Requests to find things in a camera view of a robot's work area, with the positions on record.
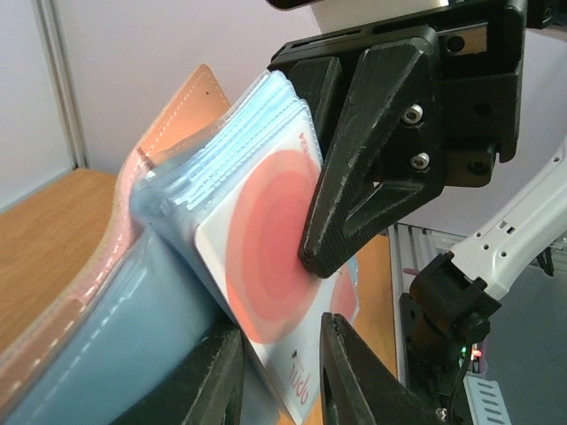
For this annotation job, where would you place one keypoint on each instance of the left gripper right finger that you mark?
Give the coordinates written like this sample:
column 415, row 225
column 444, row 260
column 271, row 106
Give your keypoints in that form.
column 356, row 387

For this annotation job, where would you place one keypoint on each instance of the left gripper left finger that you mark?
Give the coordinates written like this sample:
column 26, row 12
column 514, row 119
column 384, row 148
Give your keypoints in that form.
column 206, row 388

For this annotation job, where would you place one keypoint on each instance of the pink leather card holder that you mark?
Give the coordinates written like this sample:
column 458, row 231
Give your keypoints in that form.
column 146, row 298

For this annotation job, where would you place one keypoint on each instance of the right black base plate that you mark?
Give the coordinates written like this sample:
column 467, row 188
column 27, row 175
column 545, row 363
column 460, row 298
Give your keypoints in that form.
column 432, row 364

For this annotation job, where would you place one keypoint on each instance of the white pink-circle card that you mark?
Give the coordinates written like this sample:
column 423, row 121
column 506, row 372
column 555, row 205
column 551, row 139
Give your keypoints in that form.
column 249, row 243

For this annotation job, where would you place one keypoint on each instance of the grey slotted cable duct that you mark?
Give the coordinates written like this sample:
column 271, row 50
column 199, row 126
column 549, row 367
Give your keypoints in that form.
column 485, row 401

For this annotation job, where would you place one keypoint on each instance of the aluminium front rail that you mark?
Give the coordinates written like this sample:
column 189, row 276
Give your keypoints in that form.
column 411, row 249

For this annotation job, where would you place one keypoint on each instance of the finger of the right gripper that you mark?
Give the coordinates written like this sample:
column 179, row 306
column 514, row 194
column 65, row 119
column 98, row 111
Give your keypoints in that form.
column 317, row 81

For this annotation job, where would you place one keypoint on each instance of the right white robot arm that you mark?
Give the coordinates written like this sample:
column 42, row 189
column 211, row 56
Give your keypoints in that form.
column 460, row 290

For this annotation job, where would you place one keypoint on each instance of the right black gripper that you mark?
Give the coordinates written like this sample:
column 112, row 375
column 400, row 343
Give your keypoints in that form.
column 427, row 100

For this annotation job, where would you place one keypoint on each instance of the right small circuit board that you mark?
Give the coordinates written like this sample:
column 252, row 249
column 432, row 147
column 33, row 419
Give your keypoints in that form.
column 471, row 355

